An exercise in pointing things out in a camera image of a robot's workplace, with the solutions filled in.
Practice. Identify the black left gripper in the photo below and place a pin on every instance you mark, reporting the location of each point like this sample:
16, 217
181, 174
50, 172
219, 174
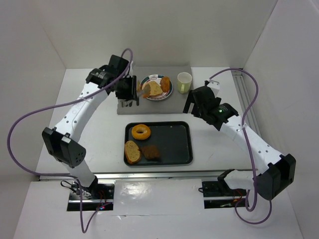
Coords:
134, 87

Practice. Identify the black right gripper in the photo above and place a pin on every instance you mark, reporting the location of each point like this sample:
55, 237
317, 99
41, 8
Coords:
189, 101

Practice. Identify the metal food tongs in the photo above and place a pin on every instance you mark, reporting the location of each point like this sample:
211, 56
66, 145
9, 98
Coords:
144, 91

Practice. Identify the small seeded bread slice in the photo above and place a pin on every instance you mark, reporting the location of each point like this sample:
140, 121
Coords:
165, 84

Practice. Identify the orange bread roll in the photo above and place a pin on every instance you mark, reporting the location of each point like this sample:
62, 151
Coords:
139, 86

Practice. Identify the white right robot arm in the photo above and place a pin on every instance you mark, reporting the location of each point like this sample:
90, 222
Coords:
271, 172

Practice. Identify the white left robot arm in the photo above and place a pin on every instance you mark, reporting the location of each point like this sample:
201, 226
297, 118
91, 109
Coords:
62, 141

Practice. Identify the dark brown chocolate bread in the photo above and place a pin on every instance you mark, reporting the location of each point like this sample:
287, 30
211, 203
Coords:
151, 152

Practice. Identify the oval seeded bread slice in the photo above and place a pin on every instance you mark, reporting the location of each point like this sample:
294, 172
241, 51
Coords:
132, 152

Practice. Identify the grey placemat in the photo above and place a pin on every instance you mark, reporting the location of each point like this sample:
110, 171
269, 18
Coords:
172, 104

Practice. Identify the white plate teal rim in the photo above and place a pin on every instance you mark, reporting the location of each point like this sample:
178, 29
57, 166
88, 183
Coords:
157, 78

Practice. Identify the pale green mug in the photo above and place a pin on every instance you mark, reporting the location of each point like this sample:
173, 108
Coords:
184, 81

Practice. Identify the black rectangular tray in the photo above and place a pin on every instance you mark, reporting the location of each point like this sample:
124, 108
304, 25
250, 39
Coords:
172, 139

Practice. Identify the orange glazed donut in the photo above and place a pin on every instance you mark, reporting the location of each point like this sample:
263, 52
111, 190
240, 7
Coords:
141, 132

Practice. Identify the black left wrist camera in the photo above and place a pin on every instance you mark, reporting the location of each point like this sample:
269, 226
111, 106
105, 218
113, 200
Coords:
118, 63

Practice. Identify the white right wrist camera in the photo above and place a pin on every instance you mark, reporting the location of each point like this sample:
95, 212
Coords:
213, 85

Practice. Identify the aluminium rail right side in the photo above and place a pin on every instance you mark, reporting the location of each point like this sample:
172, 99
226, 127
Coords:
245, 99

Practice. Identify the aluminium rail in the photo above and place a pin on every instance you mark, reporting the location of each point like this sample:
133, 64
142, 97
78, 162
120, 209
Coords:
159, 175
245, 99

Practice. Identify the aluminium rail front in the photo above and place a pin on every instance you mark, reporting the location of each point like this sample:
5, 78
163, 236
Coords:
159, 175

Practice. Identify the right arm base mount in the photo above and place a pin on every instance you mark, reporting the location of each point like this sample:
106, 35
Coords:
216, 195

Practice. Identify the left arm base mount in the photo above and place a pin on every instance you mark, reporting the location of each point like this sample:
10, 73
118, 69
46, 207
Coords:
102, 200

